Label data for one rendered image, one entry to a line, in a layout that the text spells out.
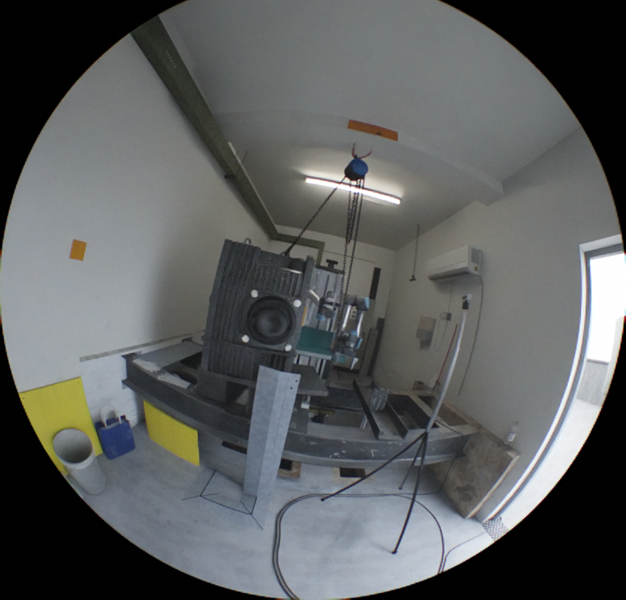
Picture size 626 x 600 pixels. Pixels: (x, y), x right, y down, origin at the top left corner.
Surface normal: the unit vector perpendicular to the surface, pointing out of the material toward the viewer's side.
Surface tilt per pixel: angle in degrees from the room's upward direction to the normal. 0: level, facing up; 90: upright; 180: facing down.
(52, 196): 90
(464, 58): 180
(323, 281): 90
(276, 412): 90
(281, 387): 90
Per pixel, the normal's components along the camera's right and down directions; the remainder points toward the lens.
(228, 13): -0.22, 0.97
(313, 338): 0.09, -0.04
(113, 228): 0.98, 0.22
